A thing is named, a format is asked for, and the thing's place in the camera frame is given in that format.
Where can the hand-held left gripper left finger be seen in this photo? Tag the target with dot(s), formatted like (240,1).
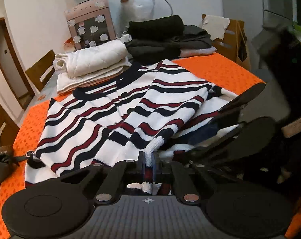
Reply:
(134,168)

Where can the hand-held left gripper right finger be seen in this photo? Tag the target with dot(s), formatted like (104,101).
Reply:
(165,168)

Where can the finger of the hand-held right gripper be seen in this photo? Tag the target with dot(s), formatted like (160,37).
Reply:
(215,151)
(227,115)

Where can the striped knit sweater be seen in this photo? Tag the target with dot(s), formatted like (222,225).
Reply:
(103,109)

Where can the orange patterned table mat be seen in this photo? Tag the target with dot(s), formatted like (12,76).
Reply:
(215,69)

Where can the person's black clothing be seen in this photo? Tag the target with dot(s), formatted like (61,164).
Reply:
(299,84)

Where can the pale pink folded garment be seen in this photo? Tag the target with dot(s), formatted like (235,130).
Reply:
(200,52)

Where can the torn cardboard box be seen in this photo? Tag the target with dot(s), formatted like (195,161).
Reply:
(233,44)

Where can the olive folded garment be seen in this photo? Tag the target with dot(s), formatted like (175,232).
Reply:
(195,36)

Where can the charcoal folded garment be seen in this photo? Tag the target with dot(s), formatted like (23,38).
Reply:
(150,52)

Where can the cream quilted folded blanket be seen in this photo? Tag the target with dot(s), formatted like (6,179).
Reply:
(90,57)

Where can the grey refrigerator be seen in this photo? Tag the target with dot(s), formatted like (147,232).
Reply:
(277,0)

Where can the white power plug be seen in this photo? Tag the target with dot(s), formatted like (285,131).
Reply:
(126,37)

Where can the plain wooden chair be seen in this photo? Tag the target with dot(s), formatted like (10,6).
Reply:
(41,67)

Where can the wooden chair with brown cloth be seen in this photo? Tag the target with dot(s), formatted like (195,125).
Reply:
(1,129)

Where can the orange snack bag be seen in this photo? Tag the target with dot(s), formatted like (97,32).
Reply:
(68,43)

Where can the brown wooden door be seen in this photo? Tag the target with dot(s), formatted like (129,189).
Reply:
(15,57)

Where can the cardboard box with cups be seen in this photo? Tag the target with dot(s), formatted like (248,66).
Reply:
(88,10)

